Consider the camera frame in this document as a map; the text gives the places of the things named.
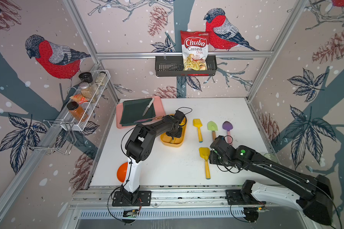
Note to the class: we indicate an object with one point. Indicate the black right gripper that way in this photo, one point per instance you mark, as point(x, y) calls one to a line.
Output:
point(212, 158)

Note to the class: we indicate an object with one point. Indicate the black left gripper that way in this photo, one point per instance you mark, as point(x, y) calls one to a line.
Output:
point(178, 135)

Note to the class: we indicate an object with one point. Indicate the yellow plastic storage box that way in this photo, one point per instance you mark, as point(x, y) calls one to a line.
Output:
point(166, 139)

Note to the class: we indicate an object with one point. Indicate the yellow shovel blue-tipped handle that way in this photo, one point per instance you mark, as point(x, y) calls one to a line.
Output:
point(198, 124)

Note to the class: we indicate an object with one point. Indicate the green shovel wooden handle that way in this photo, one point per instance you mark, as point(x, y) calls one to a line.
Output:
point(212, 126)

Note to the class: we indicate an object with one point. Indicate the purple shovel pink handle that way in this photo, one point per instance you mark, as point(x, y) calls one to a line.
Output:
point(227, 126)

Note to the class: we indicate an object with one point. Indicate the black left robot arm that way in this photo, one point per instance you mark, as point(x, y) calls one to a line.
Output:
point(139, 146)

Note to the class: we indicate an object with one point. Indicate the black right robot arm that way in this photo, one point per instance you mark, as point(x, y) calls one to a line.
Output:
point(313, 196)

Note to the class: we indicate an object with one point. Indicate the yellow shovel in box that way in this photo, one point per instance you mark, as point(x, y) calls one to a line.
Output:
point(173, 140)

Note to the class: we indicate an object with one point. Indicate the pink plastic tray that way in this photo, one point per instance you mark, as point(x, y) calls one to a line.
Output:
point(159, 109)

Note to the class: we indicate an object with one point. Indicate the dark green folded cloth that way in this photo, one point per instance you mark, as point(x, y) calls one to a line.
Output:
point(133, 110)

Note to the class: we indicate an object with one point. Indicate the clear green cup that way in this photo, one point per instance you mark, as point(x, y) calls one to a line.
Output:
point(271, 157)

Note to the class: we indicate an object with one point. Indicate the orange plastic bowl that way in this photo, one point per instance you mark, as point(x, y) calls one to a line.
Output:
point(122, 172)

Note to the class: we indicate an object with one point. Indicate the red cassava chips bag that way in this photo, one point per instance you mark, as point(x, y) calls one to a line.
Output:
point(194, 48)

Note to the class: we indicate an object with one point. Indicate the small circuit board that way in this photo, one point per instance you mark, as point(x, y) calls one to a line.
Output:
point(130, 213)

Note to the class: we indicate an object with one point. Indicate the pale glass jar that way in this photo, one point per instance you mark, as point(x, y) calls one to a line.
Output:
point(101, 78)

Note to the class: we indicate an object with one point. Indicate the silver-lid spice jar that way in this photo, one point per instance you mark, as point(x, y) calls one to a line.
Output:
point(88, 91)

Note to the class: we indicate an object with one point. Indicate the orange snack packet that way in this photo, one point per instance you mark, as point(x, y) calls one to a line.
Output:
point(79, 98)

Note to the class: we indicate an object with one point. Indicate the orange sauce jar black lid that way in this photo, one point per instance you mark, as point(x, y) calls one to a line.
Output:
point(77, 111)

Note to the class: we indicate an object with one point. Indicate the black-lid spice jar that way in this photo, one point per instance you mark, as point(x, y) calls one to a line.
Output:
point(86, 77)

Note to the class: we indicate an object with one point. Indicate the white-handled knife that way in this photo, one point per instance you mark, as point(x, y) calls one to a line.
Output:
point(148, 106)

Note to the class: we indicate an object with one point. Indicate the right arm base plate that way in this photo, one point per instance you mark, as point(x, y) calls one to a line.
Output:
point(236, 197)

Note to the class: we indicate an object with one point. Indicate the black wall basket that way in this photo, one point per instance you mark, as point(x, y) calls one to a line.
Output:
point(171, 66)

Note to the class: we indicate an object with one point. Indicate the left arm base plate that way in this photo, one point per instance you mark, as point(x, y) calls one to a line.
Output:
point(143, 199)

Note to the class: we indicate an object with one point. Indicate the white wire spice rack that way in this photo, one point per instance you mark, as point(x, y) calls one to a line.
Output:
point(88, 107)

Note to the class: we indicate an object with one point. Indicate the chrome wire hanger rack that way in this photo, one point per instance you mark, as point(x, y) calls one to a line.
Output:
point(59, 138)

